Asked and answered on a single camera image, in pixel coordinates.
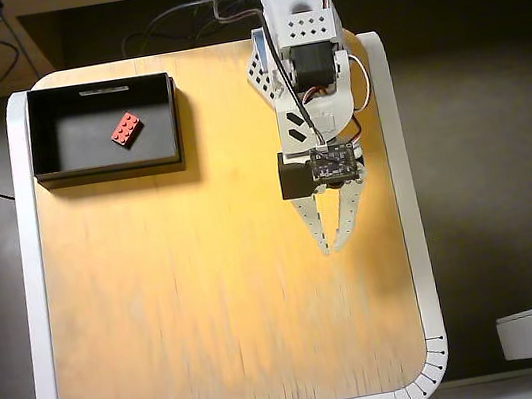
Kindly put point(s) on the red lego block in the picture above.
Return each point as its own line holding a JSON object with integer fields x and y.
{"x": 126, "y": 130}

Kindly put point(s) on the black wrist camera circuit board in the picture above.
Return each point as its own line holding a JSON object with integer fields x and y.
{"x": 336, "y": 163}

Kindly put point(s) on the white table rim frame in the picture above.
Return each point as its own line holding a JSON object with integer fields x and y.
{"x": 33, "y": 297}

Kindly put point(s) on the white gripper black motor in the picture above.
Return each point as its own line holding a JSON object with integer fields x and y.
{"x": 309, "y": 210}

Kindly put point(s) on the black rectangular bin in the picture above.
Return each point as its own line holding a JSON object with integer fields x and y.
{"x": 76, "y": 148}

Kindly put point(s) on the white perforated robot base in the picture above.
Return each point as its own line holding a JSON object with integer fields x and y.
{"x": 258, "y": 71}

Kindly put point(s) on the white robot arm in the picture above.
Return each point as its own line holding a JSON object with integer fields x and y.
{"x": 276, "y": 5}

